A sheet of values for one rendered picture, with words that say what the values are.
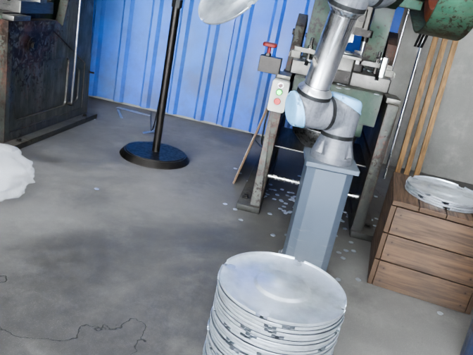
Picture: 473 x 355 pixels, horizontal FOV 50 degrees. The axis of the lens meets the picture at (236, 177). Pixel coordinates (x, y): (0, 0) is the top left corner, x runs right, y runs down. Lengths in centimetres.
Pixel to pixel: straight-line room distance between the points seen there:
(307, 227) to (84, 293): 78
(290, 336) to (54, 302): 79
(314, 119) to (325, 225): 39
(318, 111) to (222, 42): 210
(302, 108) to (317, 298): 71
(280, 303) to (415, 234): 95
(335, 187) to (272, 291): 74
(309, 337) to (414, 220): 97
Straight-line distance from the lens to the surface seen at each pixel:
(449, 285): 206
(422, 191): 204
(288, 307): 111
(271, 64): 229
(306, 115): 168
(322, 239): 187
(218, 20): 172
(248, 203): 241
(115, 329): 153
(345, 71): 236
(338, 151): 178
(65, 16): 310
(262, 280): 117
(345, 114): 176
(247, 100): 373
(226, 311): 113
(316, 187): 179
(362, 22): 242
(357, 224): 242
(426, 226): 196
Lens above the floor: 92
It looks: 19 degrees down
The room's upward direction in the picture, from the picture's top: 11 degrees clockwise
